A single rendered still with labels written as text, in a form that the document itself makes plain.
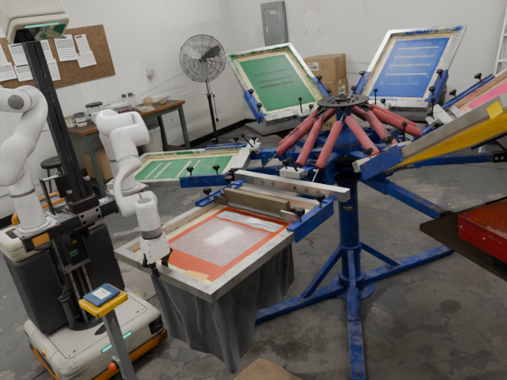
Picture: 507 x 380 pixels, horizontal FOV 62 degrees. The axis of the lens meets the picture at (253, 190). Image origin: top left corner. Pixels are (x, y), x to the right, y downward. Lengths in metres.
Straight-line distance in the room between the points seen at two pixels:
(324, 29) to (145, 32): 2.46
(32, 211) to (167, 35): 4.84
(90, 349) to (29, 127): 1.31
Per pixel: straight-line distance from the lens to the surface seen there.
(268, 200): 1.91
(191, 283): 1.53
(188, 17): 6.78
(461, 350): 2.73
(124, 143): 1.65
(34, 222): 1.97
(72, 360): 2.61
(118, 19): 6.05
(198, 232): 1.94
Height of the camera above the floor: 1.85
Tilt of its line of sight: 23 degrees down
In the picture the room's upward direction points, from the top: 8 degrees counter-clockwise
